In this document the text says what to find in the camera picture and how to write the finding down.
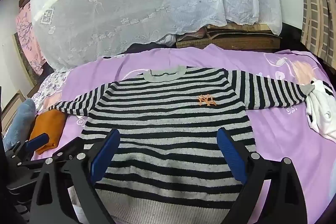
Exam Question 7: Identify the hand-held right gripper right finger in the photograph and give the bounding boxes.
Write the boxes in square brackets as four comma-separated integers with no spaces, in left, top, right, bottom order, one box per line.
[217,127,308,224]

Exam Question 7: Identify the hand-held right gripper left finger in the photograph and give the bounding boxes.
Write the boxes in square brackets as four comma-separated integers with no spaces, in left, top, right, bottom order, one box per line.
[30,128,121,224]

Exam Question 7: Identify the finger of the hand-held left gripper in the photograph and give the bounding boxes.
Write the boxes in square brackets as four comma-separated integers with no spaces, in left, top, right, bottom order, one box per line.
[6,134,50,162]

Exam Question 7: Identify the black grey striped sweater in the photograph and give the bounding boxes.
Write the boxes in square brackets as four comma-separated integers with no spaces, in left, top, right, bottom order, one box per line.
[49,65,315,224]

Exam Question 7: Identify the orange folded cloth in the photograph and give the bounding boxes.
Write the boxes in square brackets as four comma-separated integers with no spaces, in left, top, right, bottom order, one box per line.
[29,110,67,155]

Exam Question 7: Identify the blue plush cloth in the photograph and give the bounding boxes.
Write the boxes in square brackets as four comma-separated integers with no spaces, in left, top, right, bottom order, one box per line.
[3,98,37,153]

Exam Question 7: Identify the purple printed blanket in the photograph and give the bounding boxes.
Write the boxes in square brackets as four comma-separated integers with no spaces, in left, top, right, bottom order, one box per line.
[31,44,336,224]

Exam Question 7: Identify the purple floral sheet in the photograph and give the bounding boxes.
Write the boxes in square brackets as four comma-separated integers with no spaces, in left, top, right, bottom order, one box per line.
[33,70,71,109]

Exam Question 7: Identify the white garment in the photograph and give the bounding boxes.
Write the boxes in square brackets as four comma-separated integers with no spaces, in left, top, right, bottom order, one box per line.
[304,79,336,142]

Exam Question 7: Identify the pink floral cloth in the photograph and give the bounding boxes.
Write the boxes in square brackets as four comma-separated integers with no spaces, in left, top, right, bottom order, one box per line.
[15,1,47,76]

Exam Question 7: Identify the brown cardboard box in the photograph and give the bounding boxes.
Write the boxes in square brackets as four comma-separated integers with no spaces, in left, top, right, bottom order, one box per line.
[175,24,282,50]

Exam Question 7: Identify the checkered curtain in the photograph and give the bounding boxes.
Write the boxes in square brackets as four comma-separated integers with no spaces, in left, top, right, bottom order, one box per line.
[293,0,336,68]

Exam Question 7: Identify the wooden frame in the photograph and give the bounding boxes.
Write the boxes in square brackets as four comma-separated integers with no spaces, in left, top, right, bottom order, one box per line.
[0,91,27,136]

